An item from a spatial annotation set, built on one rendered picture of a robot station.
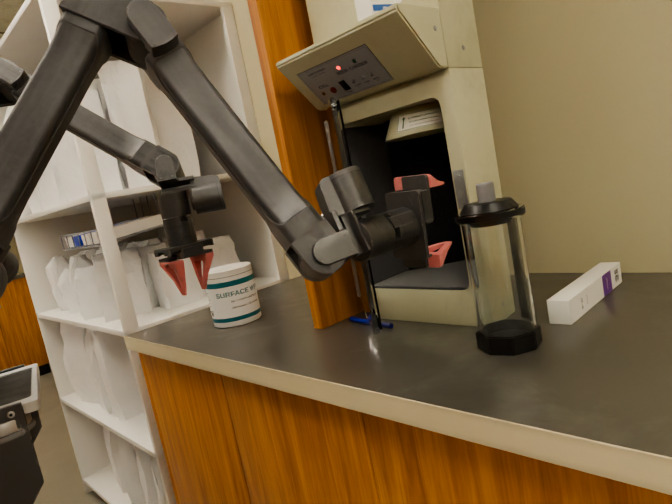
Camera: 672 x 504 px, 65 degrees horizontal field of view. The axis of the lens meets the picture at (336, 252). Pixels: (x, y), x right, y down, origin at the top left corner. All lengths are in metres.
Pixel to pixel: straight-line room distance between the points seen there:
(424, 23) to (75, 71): 0.54
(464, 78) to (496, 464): 0.64
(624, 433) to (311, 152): 0.83
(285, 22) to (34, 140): 0.67
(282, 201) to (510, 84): 0.84
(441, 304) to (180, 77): 0.63
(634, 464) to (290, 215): 0.47
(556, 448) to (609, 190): 0.78
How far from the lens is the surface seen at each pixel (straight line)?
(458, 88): 1.00
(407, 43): 0.95
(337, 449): 1.01
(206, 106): 0.74
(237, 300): 1.39
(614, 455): 0.65
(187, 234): 1.08
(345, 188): 0.72
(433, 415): 0.76
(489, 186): 0.86
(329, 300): 1.21
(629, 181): 1.32
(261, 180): 0.71
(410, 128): 1.06
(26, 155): 0.74
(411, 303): 1.12
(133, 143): 1.15
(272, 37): 1.21
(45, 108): 0.76
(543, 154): 1.38
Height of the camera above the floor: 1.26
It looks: 8 degrees down
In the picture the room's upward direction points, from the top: 11 degrees counter-clockwise
